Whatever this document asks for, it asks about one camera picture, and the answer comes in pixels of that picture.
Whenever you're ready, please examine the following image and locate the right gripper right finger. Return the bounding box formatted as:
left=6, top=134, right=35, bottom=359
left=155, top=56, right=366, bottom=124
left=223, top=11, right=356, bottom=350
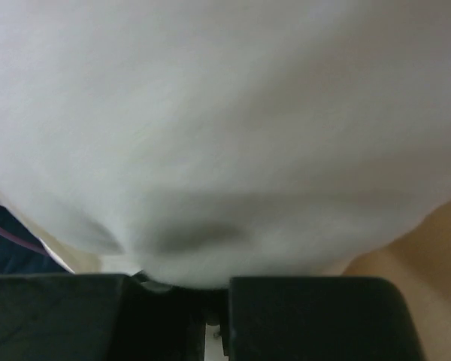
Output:
left=229, top=277, right=425, bottom=361

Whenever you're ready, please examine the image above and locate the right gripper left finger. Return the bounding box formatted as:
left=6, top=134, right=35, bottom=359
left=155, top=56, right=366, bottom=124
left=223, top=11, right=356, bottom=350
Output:
left=0, top=274, right=205, bottom=361

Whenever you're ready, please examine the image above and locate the cream pillowcase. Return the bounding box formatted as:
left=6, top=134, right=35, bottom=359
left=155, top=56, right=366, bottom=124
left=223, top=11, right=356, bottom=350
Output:
left=0, top=1, right=451, bottom=288

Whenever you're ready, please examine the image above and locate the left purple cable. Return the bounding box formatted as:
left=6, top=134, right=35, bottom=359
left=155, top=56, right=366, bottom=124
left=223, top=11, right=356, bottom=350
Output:
left=0, top=216, right=48, bottom=255

